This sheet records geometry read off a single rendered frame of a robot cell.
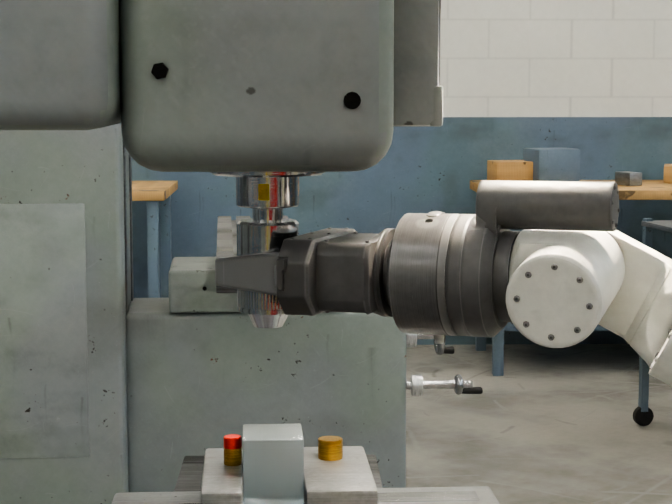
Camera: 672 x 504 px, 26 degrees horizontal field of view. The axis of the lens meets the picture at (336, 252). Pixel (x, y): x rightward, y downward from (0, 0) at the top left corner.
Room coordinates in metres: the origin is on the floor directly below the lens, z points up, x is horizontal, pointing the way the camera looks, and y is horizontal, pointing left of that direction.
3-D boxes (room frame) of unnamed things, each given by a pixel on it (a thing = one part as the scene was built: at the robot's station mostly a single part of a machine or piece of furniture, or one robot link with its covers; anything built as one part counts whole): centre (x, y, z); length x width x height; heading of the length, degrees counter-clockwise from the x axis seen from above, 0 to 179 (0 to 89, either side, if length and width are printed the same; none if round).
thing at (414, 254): (1.06, -0.03, 1.23); 0.13 x 0.12 x 0.10; 160
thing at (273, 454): (1.24, 0.06, 1.04); 0.06 x 0.05 x 0.06; 4
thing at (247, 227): (1.09, 0.05, 1.26); 0.05 x 0.05 x 0.01
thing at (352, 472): (1.25, 0.00, 1.02); 0.15 x 0.06 x 0.04; 4
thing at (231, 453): (1.26, 0.09, 1.05); 0.02 x 0.02 x 0.03
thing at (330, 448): (1.28, 0.01, 1.05); 0.02 x 0.02 x 0.02
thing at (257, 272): (1.06, 0.06, 1.23); 0.06 x 0.02 x 0.03; 70
